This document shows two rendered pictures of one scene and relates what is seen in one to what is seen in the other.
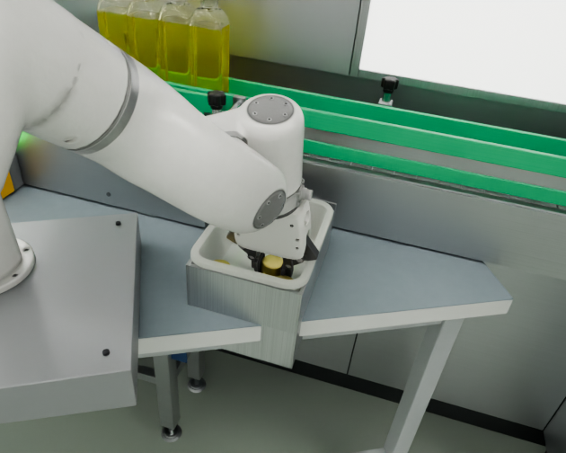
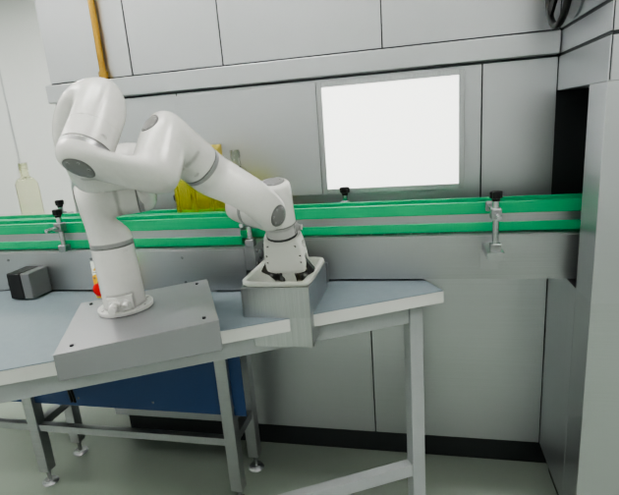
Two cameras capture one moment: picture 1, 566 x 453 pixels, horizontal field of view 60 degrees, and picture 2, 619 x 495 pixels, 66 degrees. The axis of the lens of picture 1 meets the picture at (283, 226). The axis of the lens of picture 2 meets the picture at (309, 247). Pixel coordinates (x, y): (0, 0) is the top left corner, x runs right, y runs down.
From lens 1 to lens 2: 0.60 m
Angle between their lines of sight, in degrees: 21
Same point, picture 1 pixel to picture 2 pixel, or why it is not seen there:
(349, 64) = (321, 188)
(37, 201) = not seen: hidden behind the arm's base
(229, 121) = not seen: hidden behind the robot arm
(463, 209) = (401, 247)
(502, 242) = (430, 262)
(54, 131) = (192, 169)
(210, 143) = (248, 178)
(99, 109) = (206, 160)
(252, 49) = not seen: hidden behind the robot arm
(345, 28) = (314, 168)
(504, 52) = (404, 163)
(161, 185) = (229, 196)
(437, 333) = (409, 331)
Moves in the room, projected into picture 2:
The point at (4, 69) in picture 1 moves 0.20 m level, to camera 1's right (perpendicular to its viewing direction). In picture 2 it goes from (182, 141) to (298, 133)
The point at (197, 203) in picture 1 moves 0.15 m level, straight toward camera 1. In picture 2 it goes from (245, 203) to (253, 216)
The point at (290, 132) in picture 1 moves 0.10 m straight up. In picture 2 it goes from (283, 188) to (279, 141)
